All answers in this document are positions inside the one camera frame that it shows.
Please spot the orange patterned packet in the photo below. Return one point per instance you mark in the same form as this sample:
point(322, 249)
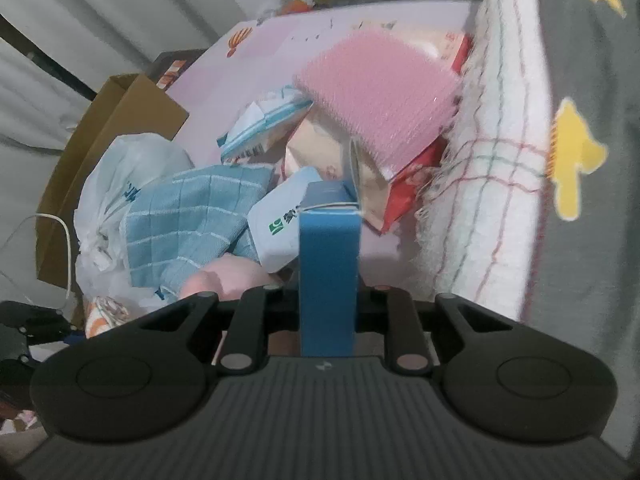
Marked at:
point(105, 317)

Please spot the pink fluffy cloth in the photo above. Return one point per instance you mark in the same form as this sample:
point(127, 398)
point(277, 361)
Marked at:
point(375, 100)

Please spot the blue striped tissue pack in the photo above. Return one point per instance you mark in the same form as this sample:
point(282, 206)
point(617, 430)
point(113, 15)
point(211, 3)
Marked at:
point(260, 125)

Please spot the pink plush toy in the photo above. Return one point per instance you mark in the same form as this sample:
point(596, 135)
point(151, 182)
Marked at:
point(230, 275)

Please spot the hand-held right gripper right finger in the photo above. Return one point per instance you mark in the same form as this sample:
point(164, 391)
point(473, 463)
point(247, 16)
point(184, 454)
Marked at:
point(345, 270)

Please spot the grey blanket with yellow dinosaurs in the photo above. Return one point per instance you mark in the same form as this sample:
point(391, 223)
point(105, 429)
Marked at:
point(600, 270)

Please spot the pink printed mat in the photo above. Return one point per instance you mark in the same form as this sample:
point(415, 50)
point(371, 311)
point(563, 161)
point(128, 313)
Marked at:
point(215, 90)

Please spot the white curtain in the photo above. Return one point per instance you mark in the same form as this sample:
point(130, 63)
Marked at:
point(100, 15)

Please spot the white plaid towel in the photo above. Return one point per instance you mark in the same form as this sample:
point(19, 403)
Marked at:
point(495, 170)

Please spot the white plastic bag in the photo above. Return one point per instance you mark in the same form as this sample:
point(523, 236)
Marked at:
point(125, 165)

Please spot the white tissue pack green logo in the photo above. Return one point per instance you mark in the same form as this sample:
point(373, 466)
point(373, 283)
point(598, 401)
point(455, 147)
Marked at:
point(280, 225)

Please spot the cardboard box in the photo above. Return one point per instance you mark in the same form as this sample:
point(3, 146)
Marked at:
point(65, 185)

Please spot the red and beige snack bag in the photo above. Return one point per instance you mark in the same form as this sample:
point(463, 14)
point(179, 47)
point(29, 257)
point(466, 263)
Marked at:
point(405, 190)

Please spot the blue checked towel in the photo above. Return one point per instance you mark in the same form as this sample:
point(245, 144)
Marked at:
point(185, 220)

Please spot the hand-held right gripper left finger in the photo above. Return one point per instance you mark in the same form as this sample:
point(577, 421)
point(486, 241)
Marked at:
point(315, 270)

